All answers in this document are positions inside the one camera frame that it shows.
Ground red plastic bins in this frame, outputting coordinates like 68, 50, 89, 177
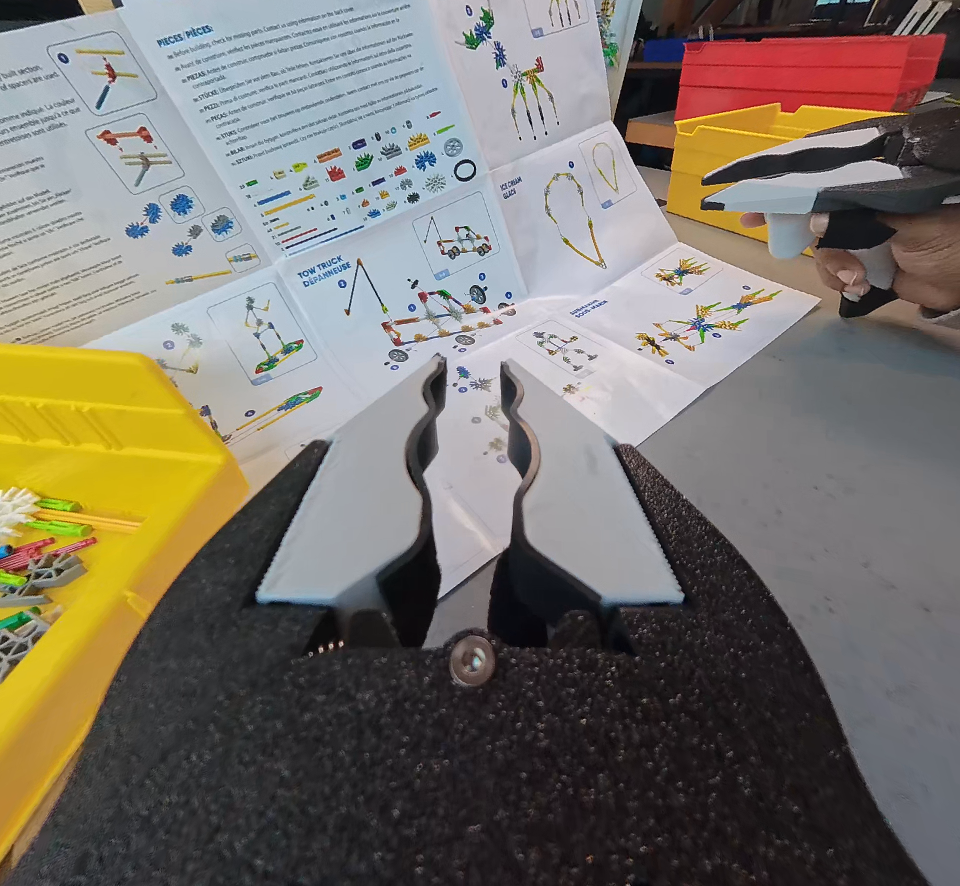
674, 33, 951, 124

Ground grey desk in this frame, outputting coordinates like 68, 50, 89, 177
0, 166, 960, 886

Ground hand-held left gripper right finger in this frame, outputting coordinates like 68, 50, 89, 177
498, 361, 688, 613

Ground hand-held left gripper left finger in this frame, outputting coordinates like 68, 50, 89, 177
254, 358, 450, 613

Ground yellow plastic bin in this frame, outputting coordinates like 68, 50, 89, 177
665, 102, 904, 247
0, 343, 255, 860

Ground toy set cardboard box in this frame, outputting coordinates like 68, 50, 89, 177
590, 0, 664, 119

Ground person's right hand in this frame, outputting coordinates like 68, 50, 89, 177
813, 205, 960, 320

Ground printed instruction sheet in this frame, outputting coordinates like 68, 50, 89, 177
0, 0, 825, 598

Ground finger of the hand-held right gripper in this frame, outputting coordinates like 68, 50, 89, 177
699, 163, 960, 220
701, 118, 904, 185

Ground pile of toy pieces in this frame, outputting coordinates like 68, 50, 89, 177
0, 484, 145, 686

